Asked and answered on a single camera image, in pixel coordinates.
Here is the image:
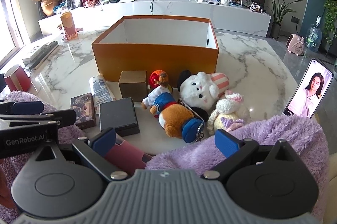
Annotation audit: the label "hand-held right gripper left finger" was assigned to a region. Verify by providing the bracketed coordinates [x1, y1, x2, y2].
[26, 128, 146, 183]

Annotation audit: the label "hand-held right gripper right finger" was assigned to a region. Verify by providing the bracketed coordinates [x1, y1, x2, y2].
[201, 129, 310, 183]

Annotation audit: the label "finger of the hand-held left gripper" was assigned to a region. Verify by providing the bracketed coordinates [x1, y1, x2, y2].
[0, 109, 77, 126]
[0, 101, 45, 116]

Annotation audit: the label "dark printed box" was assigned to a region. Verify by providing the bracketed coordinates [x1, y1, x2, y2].
[70, 93, 97, 130]

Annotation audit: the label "black square box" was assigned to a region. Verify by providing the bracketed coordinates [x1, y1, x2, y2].
[99, 97, 140, 137]

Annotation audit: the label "cream crochet bunny doll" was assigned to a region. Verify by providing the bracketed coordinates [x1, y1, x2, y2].
[207, 90, 250, 138]

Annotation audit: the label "white lotion tube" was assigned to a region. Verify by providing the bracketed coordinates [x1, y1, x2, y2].
[89, 74, 116, 115]

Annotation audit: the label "white plush black pink ears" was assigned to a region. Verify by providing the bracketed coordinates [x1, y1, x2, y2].
[178, 70, 231, 119]

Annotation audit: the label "brown bear plush sailor outfit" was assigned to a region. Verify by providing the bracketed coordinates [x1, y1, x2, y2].
[142, 70, 205, 144]

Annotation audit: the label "small gold box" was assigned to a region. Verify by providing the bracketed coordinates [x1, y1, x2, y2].
[118, 70, 148, 102]

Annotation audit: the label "orange cardboard box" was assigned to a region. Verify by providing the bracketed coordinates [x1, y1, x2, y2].
[92, 15, 219, 83]

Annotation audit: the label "red mug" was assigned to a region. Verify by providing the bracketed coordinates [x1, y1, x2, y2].
[3, 64, 31, 93]

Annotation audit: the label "purple fleece garment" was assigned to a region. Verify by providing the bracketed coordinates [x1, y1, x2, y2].
[0, 91, 329, 224]

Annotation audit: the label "small white box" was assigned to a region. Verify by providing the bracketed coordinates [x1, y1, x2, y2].
[22, 45, 45, 64]

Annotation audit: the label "black remote control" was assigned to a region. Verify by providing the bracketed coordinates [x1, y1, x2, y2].
[25, 41, 59, 70]

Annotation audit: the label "orange drink bottle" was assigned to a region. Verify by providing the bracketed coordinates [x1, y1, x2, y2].
[60, 11, 79, 40]

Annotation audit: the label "smartphone with lit screen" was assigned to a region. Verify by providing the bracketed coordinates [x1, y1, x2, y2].
[283, 58, 334, 119]

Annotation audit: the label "gold round vase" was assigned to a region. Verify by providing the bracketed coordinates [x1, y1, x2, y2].
[39, 0, 59, 17]

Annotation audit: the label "pink space heater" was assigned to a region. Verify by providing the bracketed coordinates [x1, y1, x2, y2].
[287, 34, 306, 56]

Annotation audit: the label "white marble television console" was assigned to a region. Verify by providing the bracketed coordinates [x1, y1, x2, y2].
[38, 0, 271, 39]

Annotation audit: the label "blue water jug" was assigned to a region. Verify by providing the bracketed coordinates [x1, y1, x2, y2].
[305, 16, 323, 52]

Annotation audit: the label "tall potted floor plant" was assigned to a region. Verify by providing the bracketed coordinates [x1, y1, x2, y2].
[263, 0, 303, 39]

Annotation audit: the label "trailing ivy plant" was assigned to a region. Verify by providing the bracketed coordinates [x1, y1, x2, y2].
[316, 0, 337, 38]

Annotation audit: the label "black cable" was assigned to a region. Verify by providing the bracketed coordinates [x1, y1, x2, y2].
[150, 0, 168, 16]

